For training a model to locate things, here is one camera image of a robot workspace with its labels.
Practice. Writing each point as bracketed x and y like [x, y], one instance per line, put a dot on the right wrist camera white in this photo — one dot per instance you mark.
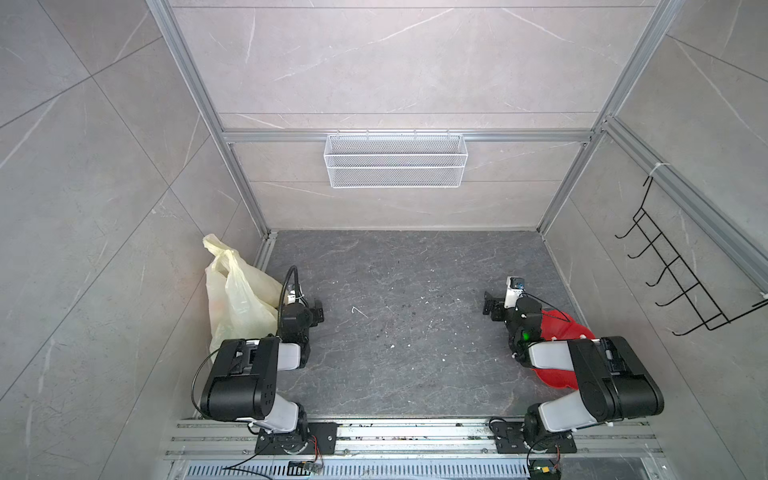
[515, 288]

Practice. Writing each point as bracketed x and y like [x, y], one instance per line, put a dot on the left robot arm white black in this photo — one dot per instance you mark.
[242, 383]

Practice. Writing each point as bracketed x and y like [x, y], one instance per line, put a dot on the red flower-shaped plate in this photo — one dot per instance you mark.
[551, 359]

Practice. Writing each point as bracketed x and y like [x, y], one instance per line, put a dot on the cream plastic shopping bag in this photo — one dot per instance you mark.
[242, 300]

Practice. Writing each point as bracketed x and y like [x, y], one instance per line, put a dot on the black wire hook rack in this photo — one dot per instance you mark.
[688, 287]

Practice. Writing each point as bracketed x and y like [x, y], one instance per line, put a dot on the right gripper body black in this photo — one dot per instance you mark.
[495, 306]

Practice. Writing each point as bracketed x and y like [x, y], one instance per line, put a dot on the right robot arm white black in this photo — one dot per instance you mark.
[606, 380]

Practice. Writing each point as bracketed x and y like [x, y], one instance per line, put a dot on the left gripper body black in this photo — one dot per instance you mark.
[316, 312]

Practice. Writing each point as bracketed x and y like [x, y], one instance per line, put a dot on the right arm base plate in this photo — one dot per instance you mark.
[516, 437]

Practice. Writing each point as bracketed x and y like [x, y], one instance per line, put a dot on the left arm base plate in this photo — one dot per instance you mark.
[314, 437]

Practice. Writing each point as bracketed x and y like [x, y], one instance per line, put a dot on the white wire mesh basket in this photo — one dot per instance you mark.
[359, 161]

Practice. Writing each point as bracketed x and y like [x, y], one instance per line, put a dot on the aluminium mounting rail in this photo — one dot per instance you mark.
[349, 438]

